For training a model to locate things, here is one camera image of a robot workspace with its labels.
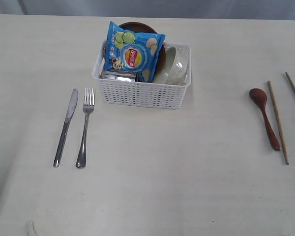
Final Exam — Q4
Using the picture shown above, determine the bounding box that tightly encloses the steel metal cup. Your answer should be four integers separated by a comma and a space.
100, 70, 138, 82

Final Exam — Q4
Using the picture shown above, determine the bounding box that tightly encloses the beige ceramic bowl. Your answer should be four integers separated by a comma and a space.
152, 47, 188, 86

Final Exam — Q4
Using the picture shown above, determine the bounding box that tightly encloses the blue chips bag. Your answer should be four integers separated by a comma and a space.
104, 21, 165, 83

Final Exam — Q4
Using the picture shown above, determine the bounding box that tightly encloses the silver metal knife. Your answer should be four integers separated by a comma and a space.
53, 88, 78, 167

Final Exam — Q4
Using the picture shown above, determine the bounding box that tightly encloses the silver metal fork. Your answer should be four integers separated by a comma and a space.
75, 88, 95, 169

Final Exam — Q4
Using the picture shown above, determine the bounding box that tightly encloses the brown wooden plate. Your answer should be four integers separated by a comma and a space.
118, 21, 167, 74

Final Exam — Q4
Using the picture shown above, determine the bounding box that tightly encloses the reddish wooden spoon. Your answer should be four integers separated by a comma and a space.
249, 88, 281, 151

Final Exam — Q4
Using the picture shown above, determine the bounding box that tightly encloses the white plastic woven basket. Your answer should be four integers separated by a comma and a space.
92, 40, 192, 109

